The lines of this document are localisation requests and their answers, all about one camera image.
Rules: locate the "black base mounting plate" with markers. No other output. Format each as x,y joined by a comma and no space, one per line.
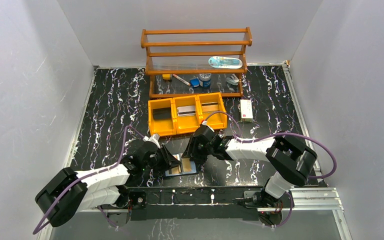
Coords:
211,202

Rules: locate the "aluminium frame rail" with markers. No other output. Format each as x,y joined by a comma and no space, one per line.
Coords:
301,199

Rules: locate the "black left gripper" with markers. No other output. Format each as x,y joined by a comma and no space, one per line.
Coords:
162,158

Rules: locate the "black cards stack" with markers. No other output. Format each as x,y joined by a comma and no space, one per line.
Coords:
162,114

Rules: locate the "orange wooden shelf rack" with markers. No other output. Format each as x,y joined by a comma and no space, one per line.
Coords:
187,52

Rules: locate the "grey stapler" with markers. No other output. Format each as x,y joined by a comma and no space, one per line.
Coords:
233,80

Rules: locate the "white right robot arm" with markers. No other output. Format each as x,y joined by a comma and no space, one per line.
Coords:
292,160

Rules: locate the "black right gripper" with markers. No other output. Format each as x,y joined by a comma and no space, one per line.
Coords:
191,150

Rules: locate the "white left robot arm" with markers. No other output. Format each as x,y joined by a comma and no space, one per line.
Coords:
70,191

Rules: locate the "red white marker pen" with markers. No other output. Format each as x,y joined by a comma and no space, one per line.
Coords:
181,79

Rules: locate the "left yellow plastic bin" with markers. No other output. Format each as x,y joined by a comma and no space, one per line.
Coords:
161,127

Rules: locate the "black leather card holder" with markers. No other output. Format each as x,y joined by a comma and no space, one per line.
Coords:
178,157

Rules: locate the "white small box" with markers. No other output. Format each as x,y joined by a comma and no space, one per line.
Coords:
246,110

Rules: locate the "middle yellow plastic bin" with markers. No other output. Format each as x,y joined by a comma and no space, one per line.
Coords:
187,124

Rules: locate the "round tape tin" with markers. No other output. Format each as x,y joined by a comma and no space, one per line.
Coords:
205,80

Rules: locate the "small yellow object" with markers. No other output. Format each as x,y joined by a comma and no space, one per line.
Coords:
166,77

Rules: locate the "right yellow plastic bin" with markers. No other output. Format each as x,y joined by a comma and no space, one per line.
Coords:
215,120

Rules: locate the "silver cards stack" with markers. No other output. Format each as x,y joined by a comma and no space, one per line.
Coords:
186,111

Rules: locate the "yellow plastic bin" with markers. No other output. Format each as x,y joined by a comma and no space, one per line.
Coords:
187,124
161,127
215,120

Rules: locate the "gold vip card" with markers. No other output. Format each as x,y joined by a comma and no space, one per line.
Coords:
209,107
175,171

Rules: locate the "blue blister pack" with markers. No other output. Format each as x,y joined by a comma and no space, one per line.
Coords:
222,62

